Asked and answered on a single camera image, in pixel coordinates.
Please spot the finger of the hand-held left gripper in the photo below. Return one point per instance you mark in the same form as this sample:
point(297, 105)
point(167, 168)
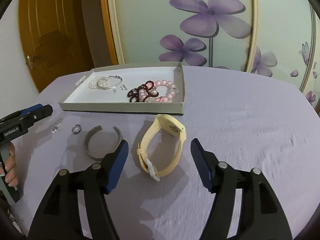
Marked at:
point(42, 112)
point(32, 109)

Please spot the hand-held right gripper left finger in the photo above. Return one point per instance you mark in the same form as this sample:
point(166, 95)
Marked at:
point(116, 167)

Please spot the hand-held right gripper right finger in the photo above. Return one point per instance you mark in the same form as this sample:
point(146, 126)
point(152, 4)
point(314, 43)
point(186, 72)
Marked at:
point(201, 165)

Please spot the grey cardboard box lid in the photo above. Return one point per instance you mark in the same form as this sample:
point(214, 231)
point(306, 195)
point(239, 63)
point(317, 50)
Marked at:
point(82, 95)

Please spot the yellow wrist watch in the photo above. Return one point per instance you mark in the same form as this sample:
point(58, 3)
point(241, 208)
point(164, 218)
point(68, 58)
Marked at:
point(172, 127)

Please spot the pearl pendant silver cap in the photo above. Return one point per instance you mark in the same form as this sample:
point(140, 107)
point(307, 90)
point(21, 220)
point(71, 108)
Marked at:
point(155, 93)

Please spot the thin silver bangle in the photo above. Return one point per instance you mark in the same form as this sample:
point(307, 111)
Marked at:
point(118, 77)

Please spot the person's left hand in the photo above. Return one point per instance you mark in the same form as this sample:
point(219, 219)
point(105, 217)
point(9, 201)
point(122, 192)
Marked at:
point(11, 166)

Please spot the small pearl stud earrings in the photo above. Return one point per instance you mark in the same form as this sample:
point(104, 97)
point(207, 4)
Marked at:
point(55, 129)

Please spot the brown wooden door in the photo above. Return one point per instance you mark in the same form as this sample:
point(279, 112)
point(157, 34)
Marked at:
point(50, 17)

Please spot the wardrobe door large purple flower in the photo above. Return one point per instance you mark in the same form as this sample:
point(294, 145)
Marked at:
point(150, 17)

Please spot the wardrobe door butterfly print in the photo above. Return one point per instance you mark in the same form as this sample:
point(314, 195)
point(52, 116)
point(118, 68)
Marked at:
point(282, 30)

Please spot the wooden door frame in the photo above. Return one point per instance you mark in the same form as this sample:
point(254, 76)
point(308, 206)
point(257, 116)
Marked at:
point(110, 37)

